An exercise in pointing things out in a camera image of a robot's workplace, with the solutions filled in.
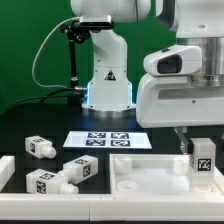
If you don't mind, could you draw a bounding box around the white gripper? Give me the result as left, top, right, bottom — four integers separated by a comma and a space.
136, 74, 224, 154

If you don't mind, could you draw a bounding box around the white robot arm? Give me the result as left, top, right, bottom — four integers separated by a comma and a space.
70, 0, 224, 142

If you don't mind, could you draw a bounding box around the white front fence bar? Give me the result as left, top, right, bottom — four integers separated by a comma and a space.
0, 194, 224, 221

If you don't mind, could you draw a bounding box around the white sheet with tags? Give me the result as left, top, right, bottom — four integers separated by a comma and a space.
63, 131, 151, 149

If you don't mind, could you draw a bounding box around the white left fence block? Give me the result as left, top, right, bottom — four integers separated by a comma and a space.
0, 156, 15, 192

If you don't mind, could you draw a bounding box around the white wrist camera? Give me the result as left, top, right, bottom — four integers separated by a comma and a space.
143, 44, 202, 76

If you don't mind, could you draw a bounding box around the black cable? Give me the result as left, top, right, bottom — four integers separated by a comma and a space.
7, 87, 88, 111

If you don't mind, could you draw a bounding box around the grey camera on stand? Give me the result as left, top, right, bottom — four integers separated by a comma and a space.
79, 15, 114, 30

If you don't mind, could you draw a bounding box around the black camera stand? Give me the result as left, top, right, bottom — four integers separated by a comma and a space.
60, 22, 90, 106

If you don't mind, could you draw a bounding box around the grey camera cable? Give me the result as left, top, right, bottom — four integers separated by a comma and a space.
31, 17, 81, 90

